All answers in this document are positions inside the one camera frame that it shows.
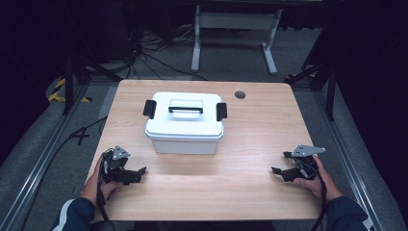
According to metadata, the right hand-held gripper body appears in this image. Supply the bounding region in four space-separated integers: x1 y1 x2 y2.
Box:
283 143 327 180

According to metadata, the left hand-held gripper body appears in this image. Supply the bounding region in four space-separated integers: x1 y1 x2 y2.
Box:
101 145 133 185

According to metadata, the person's left hand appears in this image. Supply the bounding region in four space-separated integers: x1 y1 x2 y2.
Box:
81 156 124 207

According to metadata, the person's right hand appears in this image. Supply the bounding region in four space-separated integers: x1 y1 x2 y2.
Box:
293 155 343 203

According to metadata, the white plastic storage box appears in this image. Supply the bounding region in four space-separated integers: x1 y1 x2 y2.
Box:
149 133 221 156

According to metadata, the black box latch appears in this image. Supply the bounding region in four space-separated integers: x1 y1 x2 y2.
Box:
216 102 228 122
142 99 158 120

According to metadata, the white storage box lid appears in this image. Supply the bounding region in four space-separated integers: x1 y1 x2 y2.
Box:
144 91 225 141

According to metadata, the black metal stand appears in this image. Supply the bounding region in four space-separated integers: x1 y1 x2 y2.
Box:
284 59 340 122
61 38 123 116

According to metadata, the yellow black hazard tape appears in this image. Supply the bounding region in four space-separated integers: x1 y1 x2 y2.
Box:
47 77 93 104

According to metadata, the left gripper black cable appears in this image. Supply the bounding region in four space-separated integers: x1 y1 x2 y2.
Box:
95 150 115 223

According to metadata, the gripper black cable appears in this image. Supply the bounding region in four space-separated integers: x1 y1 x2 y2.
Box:
95 150 115 223
296 159 329 231

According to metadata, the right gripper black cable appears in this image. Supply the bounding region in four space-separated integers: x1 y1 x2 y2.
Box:
296 159 329 231

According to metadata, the aluminium floor rail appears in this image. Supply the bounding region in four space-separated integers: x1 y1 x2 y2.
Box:
312 90 388 231
0 82 91 231

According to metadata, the black floor cable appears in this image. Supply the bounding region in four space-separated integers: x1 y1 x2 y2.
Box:
18 115 109 231

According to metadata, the black lid handle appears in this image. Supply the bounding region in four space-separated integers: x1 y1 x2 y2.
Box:
167 106 204 115

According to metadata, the bundle of floor cables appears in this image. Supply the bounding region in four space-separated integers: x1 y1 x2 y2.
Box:
126 23 210 82

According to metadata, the white metal table frame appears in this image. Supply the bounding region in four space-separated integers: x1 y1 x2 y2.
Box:
191 4 284 76

